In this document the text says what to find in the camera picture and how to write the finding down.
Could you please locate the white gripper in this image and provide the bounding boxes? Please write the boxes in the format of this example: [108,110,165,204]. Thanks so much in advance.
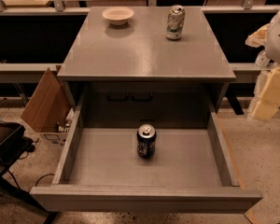
[245,23,280,121]

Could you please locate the blue pepsi can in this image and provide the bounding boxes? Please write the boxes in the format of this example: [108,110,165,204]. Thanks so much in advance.
[137,124,157,158]

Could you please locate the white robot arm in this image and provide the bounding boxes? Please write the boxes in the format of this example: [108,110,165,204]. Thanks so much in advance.
[245,10,280,125]

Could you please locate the open grey top drawer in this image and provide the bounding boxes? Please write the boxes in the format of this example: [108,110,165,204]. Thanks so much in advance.
[31,91,262,214]

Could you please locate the white green soda can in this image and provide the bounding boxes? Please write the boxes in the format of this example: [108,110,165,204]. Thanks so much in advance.
[166,5,185,40]

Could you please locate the grey cabinet counter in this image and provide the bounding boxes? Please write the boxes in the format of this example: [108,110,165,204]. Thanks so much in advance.
[58,7,235,129]

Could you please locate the clear plastic bottle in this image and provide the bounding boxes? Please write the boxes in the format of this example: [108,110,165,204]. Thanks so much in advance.
[255,50,270,67]

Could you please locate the white bowl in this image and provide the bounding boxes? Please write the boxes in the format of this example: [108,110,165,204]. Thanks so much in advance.
[102,7,134,26]

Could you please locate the brown cardboard box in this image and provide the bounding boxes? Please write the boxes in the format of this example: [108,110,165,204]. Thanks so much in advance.
[20,67,76,161]

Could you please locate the black office chair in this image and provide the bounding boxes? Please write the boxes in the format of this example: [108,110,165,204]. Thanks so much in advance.
[0,121,46,211]

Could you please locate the black floor cable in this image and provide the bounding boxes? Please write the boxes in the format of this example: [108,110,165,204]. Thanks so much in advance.
[35,173,55,187]

